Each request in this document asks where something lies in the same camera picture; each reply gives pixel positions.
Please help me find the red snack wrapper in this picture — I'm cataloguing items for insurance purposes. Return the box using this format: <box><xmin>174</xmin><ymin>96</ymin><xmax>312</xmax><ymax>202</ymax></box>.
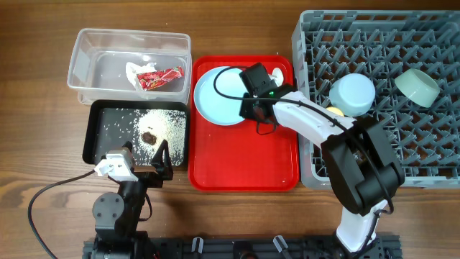
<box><xmin>137</xmin><ymin>66</ymin><xmax>185</xmax><ymax>91</ymax></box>

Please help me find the light blue plate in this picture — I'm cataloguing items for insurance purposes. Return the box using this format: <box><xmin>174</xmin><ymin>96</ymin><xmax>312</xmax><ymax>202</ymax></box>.
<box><xmin>193</xmin><ymin>66</ymin><xmax>247</xmax><ymax>126</ymax></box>

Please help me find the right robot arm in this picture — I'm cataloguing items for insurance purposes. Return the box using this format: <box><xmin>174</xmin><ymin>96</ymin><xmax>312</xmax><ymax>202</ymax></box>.
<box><xmin>239</xmin><ymin>63</ymin><xmax>405</xmax><ymax>258</ymax></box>

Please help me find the red serving tray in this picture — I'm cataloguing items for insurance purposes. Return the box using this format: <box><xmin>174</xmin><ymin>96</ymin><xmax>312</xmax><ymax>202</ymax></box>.
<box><xmin>188</xmin><ymin>54</ymin><xmax>301</xmax><ymax>192</ymax></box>

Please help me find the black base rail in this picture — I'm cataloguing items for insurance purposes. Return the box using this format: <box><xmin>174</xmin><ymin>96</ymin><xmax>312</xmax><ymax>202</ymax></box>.
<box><xmin>82</xmin><ymin>235</ymin><xmax>402</xmax><ymax>259</ymax></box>

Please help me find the clear plastic bin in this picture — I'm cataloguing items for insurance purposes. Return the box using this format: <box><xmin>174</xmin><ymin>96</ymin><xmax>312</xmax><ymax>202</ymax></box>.
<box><xmin>67</xmin><ymin>28</ymin><xmax>192</xmax><ymax>104</ymax></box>

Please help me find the green bowl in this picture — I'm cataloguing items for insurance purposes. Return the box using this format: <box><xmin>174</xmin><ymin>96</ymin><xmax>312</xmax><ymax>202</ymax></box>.
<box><xmin>395</xmin><ymin>68</ymin><xmax>440</xmax><ymax>108</ymax></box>

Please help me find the yellow cup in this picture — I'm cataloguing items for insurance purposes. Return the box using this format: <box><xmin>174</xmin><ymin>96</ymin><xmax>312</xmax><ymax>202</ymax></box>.
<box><xmin>326</xmin><ymin>106</ymin><xmax>344</xmax><ymax>117</ymax></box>

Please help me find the black plastic tray bin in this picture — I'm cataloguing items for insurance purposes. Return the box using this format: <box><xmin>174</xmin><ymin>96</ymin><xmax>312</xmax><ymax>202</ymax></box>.
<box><xmin>83</xmin><ymin>100</ymin><xmax>190</xmax><ymax>167</ymax></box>

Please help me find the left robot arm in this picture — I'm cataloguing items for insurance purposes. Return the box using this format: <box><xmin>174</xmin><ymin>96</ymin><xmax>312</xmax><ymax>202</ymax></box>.
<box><xmin>82</xmin><ymin>140</ymin><xmax>173</xmax><ymax>259</ymax></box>

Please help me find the brown food chunk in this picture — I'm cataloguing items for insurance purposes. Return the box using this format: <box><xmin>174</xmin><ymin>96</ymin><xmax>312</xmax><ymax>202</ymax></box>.
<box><xmin>142</xmin><ymin>132</ymin><xmax>157</xmax><ymax>145</ymax></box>

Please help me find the white plastic spoon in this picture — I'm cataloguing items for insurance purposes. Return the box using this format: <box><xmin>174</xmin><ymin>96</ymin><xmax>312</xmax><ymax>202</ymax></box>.
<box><xmin>269</xmin><ymin>68</ymin><xmax>284</xmax><ymax>86</ymax></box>

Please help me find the light blue bowl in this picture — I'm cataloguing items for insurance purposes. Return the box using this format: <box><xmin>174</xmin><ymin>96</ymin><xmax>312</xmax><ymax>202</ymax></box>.
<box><xmin>328</xmin><ymin>73</ymin><xmax>376</xmax><ymax>117</ymax></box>

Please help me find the white tissue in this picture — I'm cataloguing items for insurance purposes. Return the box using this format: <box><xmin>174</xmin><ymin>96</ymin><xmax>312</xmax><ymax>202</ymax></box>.
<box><xmin>125</xmin><ymin>62</ymin><xmax>156</xmax><ymax>91</ymax></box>

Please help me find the grey dishwasher rack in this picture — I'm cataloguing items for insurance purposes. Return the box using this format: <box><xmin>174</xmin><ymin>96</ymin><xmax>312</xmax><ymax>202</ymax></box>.
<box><xmin>292</xmin><ymin>10</ymin><xmax>459</xmax><ymax>188</ymax></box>

